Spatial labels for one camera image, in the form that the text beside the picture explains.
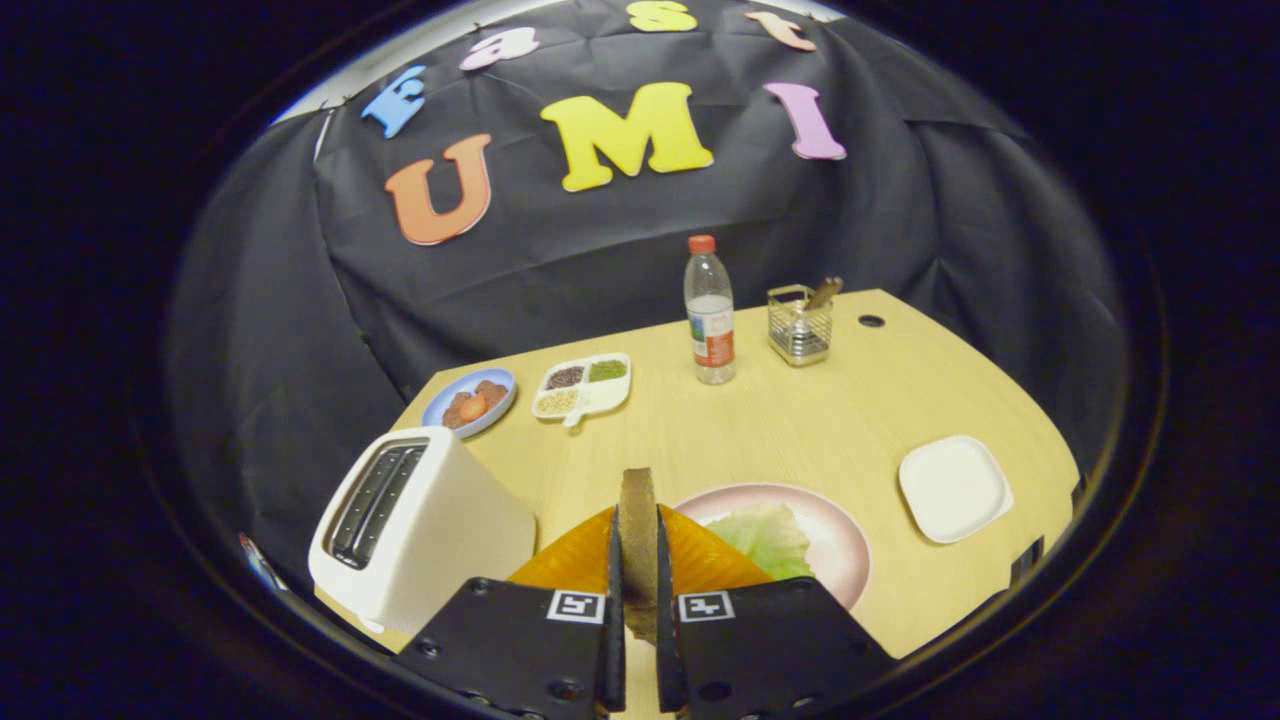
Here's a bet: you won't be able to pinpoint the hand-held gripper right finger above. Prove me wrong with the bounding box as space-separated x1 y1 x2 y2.
655 503 898 720

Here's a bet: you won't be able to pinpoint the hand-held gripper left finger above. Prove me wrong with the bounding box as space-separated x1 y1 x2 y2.
390 504 628 720

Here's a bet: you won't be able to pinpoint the green lettuce leaf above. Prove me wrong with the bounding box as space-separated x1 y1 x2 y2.
705 503 813 582

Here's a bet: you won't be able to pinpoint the brown toasted bread slice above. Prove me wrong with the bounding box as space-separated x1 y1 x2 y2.
618 467 661 643

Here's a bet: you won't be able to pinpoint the pink plate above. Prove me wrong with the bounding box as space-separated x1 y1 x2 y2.
672 483 872 612

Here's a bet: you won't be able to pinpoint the white toaster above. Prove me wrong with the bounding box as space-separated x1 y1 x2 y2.
308 426 538 637

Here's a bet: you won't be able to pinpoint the red food slices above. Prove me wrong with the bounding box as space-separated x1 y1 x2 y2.
442 380 509 430

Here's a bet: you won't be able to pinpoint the small white square plate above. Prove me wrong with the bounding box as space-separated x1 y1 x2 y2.
898 435 1014 545

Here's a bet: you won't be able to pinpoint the blue plate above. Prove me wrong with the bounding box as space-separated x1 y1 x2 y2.
422 368 517 440

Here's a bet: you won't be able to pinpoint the white divided tray with grains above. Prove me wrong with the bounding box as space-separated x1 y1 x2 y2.
531 352 633 429

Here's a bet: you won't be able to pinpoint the metal mesh utensil holder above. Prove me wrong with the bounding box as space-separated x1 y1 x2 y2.
767 285 834 367

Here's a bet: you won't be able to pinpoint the clear plastic water bottle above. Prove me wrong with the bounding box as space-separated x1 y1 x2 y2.
684 235 737 386

